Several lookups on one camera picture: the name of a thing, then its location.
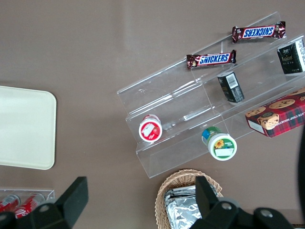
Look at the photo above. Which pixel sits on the small black gold print box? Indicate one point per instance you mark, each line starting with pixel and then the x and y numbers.
pixel 291 57

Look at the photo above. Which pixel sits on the beige plastic tray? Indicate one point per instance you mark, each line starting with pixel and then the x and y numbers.
pixel 26 128

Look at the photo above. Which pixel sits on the light wicker basket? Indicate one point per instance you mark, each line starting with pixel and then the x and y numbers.
pixel 164 188

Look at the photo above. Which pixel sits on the clear acrylic stepped shelf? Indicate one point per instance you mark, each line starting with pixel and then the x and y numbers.
pixel 181 105

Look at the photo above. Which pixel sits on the red plaid cookie box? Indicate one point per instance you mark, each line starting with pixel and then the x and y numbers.
pixel 278 114

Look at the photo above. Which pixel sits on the silver foil pouch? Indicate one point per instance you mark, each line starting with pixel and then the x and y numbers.
pixel 183 214
pixel 181 193

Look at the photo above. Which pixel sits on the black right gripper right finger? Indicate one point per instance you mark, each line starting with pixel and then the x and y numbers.
pixel 205 195

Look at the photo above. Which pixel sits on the clear acrylic bottle rack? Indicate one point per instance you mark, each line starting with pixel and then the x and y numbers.
pixel 48 193

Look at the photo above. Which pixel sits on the red label white lid cup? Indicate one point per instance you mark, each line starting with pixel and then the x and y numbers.
pixel 150 130

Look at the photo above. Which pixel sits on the red cola bottle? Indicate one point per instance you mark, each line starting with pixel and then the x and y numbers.
pixel 28 206
pixel 8 202

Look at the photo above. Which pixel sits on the brown snickers bar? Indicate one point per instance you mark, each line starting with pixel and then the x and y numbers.
pixel 258 32
pixel 212 59

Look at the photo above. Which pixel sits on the green label white lid cup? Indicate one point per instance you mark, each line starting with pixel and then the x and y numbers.
pixel 221 146

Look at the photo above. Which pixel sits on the small black barcode box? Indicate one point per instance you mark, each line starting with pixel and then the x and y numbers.
pixel 231 87

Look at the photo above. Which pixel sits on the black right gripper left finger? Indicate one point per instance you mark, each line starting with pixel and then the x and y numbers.
pixel 75 198

